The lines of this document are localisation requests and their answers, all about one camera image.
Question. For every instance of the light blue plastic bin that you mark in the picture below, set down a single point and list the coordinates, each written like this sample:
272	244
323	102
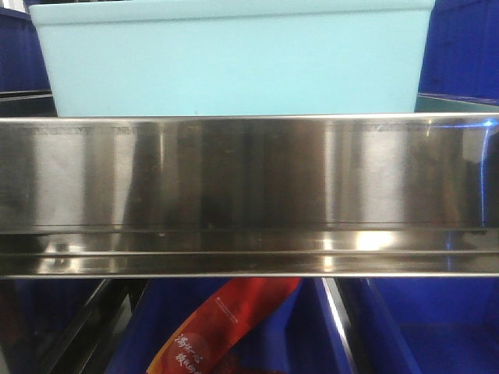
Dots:
139	58

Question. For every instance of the dark blue bin lower middle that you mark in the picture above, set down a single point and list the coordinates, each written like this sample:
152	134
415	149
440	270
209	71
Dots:
299	337

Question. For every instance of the dark blue bin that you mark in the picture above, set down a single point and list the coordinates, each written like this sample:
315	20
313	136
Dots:
461	54
426	325
299	337
22	63

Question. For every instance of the dark blue bin lower right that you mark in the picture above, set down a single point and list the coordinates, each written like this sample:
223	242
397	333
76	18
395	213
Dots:
426	325

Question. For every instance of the dark blue bin upper left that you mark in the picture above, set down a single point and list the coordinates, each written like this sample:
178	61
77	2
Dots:
22	63

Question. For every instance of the dark blue bin upper right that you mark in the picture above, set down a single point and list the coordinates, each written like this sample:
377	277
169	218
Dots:
461	54

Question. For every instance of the red snack package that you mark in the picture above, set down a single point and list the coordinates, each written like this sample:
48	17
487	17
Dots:
204	338

